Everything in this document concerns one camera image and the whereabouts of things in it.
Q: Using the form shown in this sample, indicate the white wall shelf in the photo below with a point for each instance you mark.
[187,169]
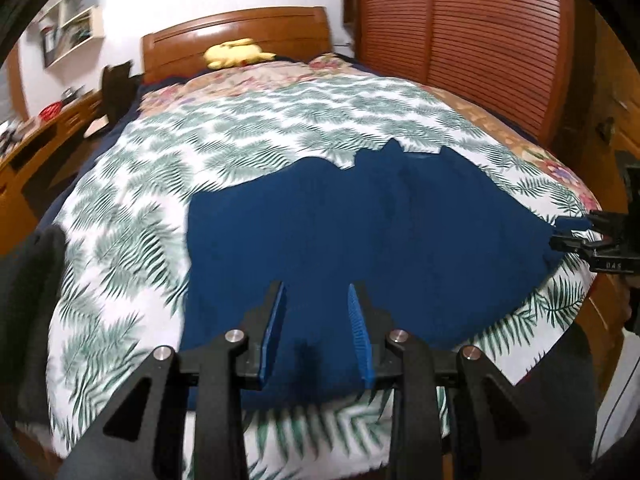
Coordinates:
[75,15]

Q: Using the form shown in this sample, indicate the leaf print blanket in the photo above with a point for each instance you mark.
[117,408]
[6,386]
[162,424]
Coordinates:
[200,125]

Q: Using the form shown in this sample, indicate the dark blue shirt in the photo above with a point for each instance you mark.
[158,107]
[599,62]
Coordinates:
[350,220]

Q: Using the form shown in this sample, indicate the wooden louvered wardrobe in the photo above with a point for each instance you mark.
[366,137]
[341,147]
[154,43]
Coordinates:
[475,35]

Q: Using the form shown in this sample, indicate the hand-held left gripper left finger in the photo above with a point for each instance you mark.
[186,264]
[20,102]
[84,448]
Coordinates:
[274,330]

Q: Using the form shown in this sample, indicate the wooden bed headboard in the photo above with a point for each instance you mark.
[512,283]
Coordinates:
[225,35]

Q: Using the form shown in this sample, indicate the wooden window frame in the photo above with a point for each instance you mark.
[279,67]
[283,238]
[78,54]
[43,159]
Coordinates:
[19,85]

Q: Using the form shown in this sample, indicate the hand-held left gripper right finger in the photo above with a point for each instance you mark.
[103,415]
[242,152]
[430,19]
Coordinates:
[361,345]

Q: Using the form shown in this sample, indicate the red bowl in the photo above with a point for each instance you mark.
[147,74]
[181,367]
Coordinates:
[50,111]

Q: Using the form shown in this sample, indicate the black chair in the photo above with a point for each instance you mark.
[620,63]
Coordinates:
[119,92]

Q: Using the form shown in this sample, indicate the wooden desk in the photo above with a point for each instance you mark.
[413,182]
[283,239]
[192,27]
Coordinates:
[20,180]

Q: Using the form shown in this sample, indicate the yellow plush toy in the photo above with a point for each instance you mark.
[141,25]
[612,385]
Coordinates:
[235,52]

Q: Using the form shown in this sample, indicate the floral quilt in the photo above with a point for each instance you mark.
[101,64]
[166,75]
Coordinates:
[240,80]

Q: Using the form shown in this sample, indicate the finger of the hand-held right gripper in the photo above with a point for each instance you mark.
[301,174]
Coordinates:
[570,246]
[575,223]

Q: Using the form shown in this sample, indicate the wooden cabinet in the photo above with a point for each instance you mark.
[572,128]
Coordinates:
[620,85]

